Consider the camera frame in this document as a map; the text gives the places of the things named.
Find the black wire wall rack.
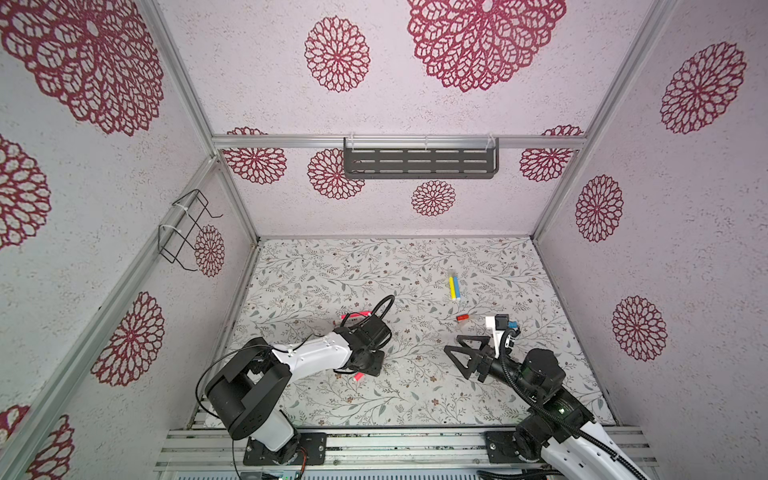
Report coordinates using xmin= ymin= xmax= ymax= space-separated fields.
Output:
xmin=156 ymin=189 xmax=223 ymax=272

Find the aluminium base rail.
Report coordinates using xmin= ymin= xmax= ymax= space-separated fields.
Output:
xmin=154 ymin=392 xmax=660 ymax=475

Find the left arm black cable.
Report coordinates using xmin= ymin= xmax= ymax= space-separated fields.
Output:
xmin=338 ymin=293 xmax=397 ymax=337

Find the dark metal wall shelf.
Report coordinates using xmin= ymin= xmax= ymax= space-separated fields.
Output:
xmin=342 ymin=138 xmax=499 ymax=180

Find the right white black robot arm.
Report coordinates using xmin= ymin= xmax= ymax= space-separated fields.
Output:
xmin=444 ymin=330 xmax=648 ymax=479

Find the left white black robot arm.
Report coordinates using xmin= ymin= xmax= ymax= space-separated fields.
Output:
xmin=203 ymin=314 xmax=392 ymax=465

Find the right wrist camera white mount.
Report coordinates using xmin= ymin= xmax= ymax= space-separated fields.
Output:
xmin=485 ymin=314 xmax=521 ymax=357

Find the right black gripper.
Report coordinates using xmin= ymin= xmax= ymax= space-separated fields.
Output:
xmin=446 ymin=334 xmax=540 ymax=404

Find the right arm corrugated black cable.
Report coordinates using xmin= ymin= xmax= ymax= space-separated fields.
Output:
xmin=494 ymin=341 xmax=652 ymax=480

